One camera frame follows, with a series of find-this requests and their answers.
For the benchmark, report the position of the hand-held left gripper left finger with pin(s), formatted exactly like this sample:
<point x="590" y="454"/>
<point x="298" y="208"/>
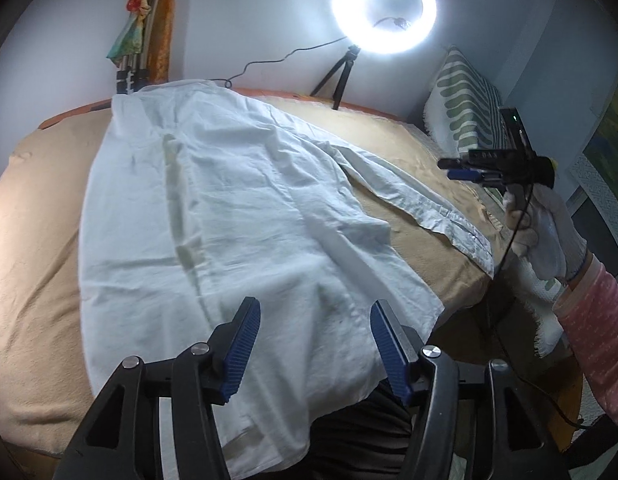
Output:
<point x="244" y="345"/>

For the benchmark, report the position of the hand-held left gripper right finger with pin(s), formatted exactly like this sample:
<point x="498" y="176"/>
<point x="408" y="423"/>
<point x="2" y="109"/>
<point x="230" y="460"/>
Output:
<point x="386" y="345"/>

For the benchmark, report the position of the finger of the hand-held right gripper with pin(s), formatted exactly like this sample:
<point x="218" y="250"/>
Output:
<point x="454" y="163"/>
<point x="464" y="175"/>

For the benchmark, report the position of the white button-up shirt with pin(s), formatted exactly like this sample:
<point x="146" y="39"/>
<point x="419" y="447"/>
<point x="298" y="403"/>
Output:
<point x="239" y="210"/>

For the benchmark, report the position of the person's right forearm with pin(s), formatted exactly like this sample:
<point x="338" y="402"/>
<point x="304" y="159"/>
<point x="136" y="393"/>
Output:
<point x="599" y="320"/>

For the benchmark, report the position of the person's right hand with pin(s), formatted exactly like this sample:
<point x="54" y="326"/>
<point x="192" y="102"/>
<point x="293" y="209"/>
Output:
<point x="554" y="240"/>

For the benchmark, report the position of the beige checked blanket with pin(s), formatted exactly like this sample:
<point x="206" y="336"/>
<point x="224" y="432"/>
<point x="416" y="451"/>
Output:
<point x="424" y="140"/>

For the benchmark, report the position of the dark pleated skirt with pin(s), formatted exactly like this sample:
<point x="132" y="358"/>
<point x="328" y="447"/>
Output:
<point x="359" y="440"/>

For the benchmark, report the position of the orange floral bedsheet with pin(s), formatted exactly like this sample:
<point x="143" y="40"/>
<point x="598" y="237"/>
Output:
<point x="369" y="110"/>

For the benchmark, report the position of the black tabletop tripod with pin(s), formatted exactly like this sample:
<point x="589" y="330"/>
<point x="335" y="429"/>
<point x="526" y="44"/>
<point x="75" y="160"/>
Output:
<point x="345" y="80"/>

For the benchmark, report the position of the tan blanket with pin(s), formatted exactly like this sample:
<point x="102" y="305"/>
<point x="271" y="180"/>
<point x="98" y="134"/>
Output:
<point x="39" y="260"/>

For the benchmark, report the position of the silver tripod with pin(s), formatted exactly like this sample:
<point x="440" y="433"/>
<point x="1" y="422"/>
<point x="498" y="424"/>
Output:
<point x="134" y="80"/>

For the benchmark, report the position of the orange patterned hanging cloth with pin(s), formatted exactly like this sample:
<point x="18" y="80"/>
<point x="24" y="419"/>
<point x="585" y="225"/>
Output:
<point x="164" y="45"/>

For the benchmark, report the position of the colourful scarf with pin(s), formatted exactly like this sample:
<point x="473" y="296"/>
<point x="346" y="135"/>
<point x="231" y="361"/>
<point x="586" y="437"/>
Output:
<point x="126" y="40"/>

